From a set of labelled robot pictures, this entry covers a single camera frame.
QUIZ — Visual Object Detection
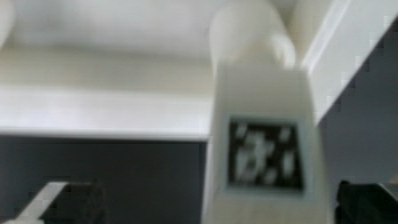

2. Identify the white square table top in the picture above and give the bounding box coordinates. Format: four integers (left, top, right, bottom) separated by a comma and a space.
0, 0, 309, 143

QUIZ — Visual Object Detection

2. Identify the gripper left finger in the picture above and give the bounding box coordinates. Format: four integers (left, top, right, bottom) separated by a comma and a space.
10, 182, 106, 224

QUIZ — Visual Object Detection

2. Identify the white right fence wall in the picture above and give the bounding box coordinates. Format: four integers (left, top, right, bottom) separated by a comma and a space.
303, 0, 398, 122

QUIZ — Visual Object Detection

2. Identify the white table leg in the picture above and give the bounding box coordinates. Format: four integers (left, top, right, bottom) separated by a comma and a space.
202, 0, 332, 224

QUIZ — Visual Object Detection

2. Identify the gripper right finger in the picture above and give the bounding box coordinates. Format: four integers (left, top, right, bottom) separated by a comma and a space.
335, 181, 398, 224

